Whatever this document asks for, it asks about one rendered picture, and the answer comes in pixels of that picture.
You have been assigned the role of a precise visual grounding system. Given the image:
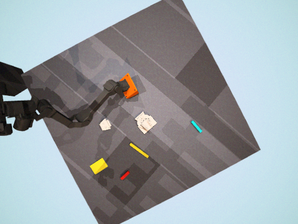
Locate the yellow flat plate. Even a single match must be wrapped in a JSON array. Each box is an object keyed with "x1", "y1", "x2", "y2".
[{"x1": 90, "y1": 158, "x2": 108, "y2": 174}]

